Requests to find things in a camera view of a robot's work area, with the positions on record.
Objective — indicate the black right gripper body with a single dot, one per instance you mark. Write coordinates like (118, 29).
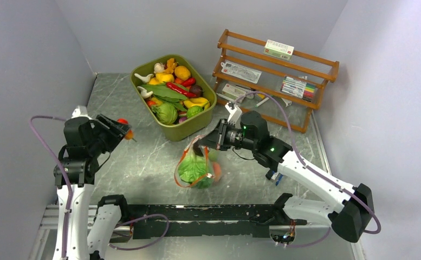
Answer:
(221, 134)

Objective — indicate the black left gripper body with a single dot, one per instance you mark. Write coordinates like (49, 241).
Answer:
(113, 127)

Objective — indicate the red pepper toy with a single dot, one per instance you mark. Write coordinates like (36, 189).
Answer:
(129, 134)

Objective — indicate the round green cabbage toy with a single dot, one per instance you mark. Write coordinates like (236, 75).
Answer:
(213, 155)

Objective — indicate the dark purple plum toy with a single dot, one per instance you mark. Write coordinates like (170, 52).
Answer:
(197, 150)

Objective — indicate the peach toy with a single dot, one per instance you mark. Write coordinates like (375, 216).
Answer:
(217, 171)

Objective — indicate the napa cabbage toy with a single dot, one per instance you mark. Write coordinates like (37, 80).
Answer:
(194, 170)

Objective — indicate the clear zip bag orange zipper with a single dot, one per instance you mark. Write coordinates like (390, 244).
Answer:
(188, 149)

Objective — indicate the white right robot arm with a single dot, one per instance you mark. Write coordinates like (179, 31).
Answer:
(346, 208)

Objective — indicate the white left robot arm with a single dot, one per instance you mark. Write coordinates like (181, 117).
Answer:
(75, 182)

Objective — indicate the small green lime toy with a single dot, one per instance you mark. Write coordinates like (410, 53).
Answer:
(193, 111)

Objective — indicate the yellow banana pepper toy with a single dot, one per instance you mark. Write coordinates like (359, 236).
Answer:
(198, 101)

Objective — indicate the white mushroom toy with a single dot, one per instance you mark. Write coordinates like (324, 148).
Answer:
(144, 93)
(144, 79)

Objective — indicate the small white green box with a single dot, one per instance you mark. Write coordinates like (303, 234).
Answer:
(232, 93)

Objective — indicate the green leafy vegetable toy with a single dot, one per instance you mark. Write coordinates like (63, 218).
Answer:
(166, 113)

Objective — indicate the white pen on table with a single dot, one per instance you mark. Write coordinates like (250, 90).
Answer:
(263, 99)

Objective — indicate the dark red beet toy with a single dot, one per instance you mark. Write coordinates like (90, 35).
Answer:
(196, 90)

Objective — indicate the flat green leaf toy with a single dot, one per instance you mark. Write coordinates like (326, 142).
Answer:
(164, 93)

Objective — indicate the short red chili toy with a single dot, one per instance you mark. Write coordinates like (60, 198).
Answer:
(189, 82)

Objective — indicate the flat packaged stationery card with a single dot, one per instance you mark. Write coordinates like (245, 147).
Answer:
(240, 72)

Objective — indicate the olive green plastic bin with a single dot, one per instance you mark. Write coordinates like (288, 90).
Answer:
(177, 131)

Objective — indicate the yellow lemon toy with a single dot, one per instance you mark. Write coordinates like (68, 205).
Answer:
(165, 77)

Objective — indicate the long red chili toy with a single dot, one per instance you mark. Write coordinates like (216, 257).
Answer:
(180, 90)

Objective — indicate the wooden shelf rack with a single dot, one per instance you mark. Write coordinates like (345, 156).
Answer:
(248, 51)

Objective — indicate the white garlic bulb toy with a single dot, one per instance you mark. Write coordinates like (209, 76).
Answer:
(159, 68)

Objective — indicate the yellow potato toy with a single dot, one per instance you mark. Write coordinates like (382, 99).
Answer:
(182, 73)

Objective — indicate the orange ginger root toy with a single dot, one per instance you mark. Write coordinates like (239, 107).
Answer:
(171, 64)

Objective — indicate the coloured marker pen set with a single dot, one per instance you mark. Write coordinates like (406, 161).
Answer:
(298, 89)

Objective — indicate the white box on top shelf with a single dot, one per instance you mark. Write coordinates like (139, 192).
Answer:
(278, 50)

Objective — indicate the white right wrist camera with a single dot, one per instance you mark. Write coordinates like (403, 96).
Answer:
(234, 111)

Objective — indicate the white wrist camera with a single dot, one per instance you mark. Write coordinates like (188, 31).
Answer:
(80, 111)
(234, 111)

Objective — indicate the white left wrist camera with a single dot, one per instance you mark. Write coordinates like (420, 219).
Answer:
(80, 111)

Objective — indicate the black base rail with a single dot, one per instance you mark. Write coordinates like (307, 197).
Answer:
(153, 220)

